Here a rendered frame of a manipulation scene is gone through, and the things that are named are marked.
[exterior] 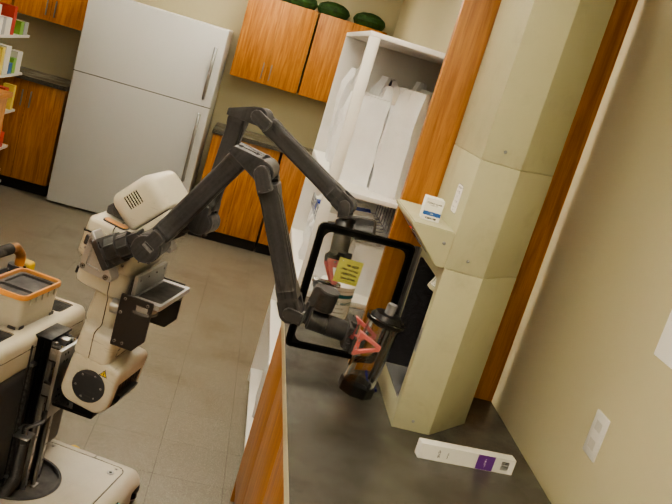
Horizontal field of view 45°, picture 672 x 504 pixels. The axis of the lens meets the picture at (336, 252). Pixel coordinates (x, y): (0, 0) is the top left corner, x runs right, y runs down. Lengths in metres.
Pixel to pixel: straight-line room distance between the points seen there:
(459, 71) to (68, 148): 5.12
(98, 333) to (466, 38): 1.38
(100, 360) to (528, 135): 1.38
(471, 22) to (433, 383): 1.04
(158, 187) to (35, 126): 5.05
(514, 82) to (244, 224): 5.30
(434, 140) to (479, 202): 0.39
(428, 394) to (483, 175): 0.62
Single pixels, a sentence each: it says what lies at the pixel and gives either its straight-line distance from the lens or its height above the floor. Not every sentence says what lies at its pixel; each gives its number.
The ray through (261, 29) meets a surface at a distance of 7.25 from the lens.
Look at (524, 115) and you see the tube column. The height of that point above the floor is 1.85.
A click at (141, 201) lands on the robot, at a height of 1.31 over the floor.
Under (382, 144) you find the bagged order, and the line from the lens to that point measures 3.39.
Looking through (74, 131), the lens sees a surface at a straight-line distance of 7.15.
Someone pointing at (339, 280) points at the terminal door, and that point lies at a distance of 2.43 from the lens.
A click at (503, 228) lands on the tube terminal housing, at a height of 1.55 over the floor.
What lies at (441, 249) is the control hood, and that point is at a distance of 2.14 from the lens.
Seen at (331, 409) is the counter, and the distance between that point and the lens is 2.28.
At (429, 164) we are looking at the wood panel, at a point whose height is 1.63.
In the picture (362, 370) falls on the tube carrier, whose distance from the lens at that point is 2.20.
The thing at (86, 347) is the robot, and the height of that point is 0.84.
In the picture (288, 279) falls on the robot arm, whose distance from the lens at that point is 2.14.
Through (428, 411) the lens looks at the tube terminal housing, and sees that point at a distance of 2.29.
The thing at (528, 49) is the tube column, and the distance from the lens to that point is 2.12.
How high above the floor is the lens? 1.85
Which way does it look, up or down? 13 degrees down
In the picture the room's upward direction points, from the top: 17 degrees clockwise
